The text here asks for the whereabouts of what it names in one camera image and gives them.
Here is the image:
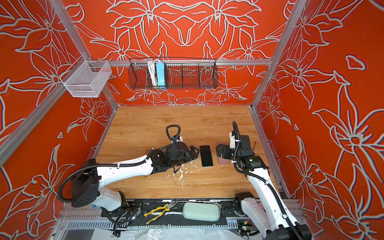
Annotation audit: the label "white cable bundle in basket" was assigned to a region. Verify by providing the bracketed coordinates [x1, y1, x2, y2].
[147, 59, 159, 87]

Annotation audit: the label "pink phone case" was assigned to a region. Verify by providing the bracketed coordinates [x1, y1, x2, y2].
[218, 158, 231, 165]

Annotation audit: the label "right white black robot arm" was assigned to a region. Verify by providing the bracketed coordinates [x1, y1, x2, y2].
[216, 122, 312, 240]

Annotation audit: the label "black phone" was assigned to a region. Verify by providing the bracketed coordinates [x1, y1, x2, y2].
[200, 145, 214, 167]

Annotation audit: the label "clear plastic wall bin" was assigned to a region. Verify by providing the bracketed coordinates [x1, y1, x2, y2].
[60, 61, 112, 98]

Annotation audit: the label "black wire wall basket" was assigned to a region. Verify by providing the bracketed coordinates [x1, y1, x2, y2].
[128, 58, 219, 90]

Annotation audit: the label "light blue box in basket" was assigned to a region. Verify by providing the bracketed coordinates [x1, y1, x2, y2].
[156, 62, 166, 88]

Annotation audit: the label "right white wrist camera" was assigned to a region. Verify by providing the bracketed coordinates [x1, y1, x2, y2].
[230, 132, 236, 149]

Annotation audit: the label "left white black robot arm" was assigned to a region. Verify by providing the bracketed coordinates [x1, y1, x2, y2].
[57, 125, 200, 212]

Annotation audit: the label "yellow handled pliers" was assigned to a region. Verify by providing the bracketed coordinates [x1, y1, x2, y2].
[144, 201, 179, 225]

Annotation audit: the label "pale green pouch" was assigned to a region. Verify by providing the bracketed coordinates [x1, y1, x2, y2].
[183, 202, 221, 222]

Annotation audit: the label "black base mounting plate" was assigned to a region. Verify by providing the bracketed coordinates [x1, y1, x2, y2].
[101, 198, 250, 229]

